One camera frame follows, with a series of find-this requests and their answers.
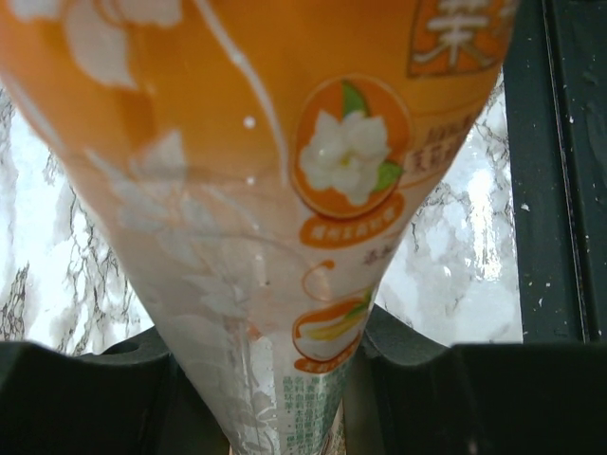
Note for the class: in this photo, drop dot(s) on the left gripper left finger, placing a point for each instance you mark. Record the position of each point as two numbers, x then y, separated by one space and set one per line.
131 399

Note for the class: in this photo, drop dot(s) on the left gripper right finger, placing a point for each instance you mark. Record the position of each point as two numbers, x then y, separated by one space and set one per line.
407 394

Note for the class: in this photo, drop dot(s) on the tall orange drink bottle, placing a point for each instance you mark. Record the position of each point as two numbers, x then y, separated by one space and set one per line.
254 165

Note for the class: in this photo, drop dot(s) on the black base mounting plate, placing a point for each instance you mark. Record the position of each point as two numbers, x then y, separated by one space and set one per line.
555 77

